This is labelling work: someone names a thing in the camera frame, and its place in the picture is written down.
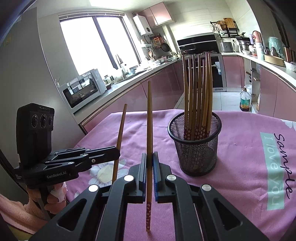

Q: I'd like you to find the bamboo chopstick five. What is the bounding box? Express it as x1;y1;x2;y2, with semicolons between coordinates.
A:
112;103;127;183

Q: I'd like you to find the bamboo chopstick six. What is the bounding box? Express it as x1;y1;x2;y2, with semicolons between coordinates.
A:
146;81;153;232

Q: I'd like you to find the bamboo chopstick seven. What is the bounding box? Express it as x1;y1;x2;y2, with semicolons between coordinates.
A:
197;55;202;138

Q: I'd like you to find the bamboo chopstick nine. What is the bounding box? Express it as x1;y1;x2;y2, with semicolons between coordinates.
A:
182;55;188;140

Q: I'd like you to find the bamboo chopstick two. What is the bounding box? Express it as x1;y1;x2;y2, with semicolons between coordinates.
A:
200;59;206;138

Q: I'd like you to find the bamboo chopstick three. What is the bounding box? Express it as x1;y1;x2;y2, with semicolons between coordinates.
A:
207;53;213;135

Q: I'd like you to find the bamboo chopstick four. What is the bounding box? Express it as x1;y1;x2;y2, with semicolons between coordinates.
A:
192;54;197;104

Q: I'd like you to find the bamboo chopstick eight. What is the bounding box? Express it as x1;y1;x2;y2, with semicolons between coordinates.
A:
188;55;194;140

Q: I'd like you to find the kitchen window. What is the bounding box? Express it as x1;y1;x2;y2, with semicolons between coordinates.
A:
60;16;140;77

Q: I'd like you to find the left hand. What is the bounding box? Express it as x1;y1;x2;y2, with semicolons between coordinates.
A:
26;182;67;214

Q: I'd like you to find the black mesh utensil holder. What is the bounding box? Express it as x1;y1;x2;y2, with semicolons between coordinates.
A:
168;113;222;177

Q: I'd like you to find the white microwave oven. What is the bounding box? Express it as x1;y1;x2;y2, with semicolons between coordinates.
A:
59;69;107;114

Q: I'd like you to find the pink floral tablecloth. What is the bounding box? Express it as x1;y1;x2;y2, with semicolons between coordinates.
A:
66;109;295;240

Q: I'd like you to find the green oil bottle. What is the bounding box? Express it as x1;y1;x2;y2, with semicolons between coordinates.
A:
239;87;251;111

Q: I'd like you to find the black frying pan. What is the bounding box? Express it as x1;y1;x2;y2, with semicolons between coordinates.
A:
161;42;171;52

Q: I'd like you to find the black built-in oven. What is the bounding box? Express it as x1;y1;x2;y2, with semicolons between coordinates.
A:
210;53;227;92

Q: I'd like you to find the white water heater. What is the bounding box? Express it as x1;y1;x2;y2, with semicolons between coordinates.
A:
132;15;153;36

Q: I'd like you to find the pink upper cabinet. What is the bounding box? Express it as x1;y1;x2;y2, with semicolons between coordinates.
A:
138;2;173;27

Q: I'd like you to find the wooden round tray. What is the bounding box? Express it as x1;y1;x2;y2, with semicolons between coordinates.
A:
264;55;285;67

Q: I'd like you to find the pink kettle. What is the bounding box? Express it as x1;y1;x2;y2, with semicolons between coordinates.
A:
252;31;263;46

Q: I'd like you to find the teal covered appliance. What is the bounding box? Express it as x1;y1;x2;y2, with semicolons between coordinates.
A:
268;36;285;59

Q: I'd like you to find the black camera box left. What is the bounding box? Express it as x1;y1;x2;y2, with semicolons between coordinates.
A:
16;103;55;168

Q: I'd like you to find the black wall shelf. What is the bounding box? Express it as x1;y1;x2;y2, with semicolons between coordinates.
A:
210;18;239;38

